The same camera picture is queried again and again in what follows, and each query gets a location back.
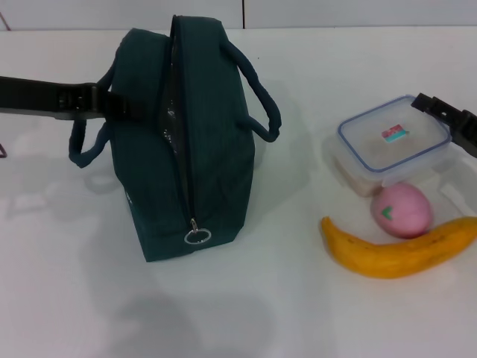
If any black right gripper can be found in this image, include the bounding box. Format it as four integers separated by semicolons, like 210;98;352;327
411;92;477;157

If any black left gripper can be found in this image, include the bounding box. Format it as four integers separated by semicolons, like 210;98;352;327
0;76;146;121

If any clear food container blue seal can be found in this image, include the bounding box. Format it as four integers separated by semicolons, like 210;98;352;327
327;95;467;198

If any dark teal insulated lunch bag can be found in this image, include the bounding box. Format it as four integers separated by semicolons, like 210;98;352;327
68;13;281;263

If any pink egg-shaped toy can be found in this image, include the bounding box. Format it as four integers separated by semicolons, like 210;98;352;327
370;182;435;239

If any yellow banana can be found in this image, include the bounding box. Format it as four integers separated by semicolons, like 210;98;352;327
320;215;477;280

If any white partition board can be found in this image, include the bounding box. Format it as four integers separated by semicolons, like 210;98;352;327
0;0;477;31

